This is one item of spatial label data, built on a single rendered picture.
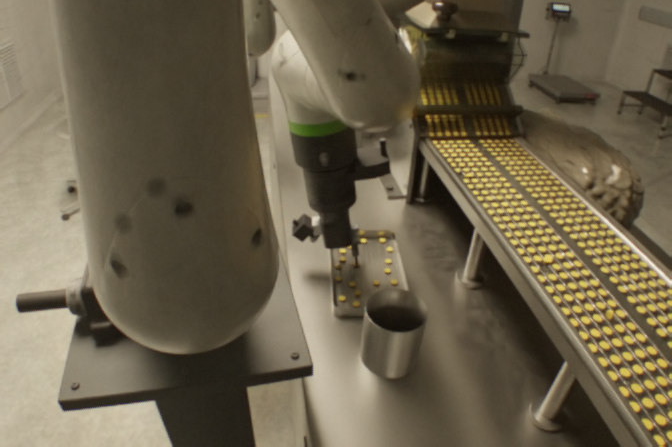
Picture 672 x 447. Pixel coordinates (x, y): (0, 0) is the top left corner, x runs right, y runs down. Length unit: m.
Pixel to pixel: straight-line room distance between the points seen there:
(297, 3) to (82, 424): 1.47
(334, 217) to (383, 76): 0.29
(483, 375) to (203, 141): 0.53
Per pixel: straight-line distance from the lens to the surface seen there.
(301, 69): 0.55
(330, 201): 0.66
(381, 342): 0.58
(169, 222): 0.24
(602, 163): 0.92
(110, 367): 0.52
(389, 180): 1.03
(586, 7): 5.70
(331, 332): 0.68
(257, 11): 1.00
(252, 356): 0.50
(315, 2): 0.42
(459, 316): 0.73
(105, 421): 1.64
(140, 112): 0.22
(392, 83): 0.46
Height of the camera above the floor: 1.31
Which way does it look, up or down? 31 degrees down
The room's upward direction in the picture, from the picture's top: 3 degrees clockwise
